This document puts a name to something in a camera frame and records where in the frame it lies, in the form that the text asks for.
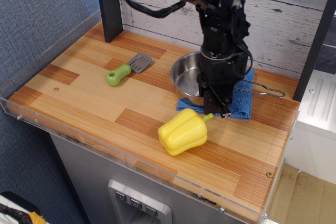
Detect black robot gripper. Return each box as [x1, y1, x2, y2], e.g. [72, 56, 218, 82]
[198, 52, 248, 119]

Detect stainless steel pan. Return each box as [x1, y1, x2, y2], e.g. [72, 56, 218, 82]
[170, 52, 286, 107]

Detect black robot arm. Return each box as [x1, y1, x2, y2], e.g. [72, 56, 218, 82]
[181, 0, 252, 118]

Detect blue folded towel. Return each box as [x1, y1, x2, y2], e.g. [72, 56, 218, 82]
[176, 68, 255, 120]

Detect yellow toy bell pepper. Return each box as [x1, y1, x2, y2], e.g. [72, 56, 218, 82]
[158, 108, 214, 156]

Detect white toy sink counter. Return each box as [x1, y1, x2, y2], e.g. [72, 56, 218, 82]
[285, 70, 335, 184]

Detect grey cabinet with dispenser panel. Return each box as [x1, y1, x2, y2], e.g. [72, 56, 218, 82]
[48, 132, 253, 224]

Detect clear acrylic table guard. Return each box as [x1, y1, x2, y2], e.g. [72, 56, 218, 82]
[1, 12, 299, 223]

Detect green handled grey spatula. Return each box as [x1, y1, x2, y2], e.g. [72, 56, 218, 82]
[106, 52, 152, 87]

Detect black vertical post right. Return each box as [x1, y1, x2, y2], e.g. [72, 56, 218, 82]
[293, 0, 335, 102]

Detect black vertical post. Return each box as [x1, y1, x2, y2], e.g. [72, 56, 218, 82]
[99, 0, 123, 42]
[293, 0, 335, 102]

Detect black vertical post left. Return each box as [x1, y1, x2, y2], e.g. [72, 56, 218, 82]
[99, 0, 123, 42]

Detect black corrugated cable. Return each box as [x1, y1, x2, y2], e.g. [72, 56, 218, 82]
[0, 202, 35, 224]

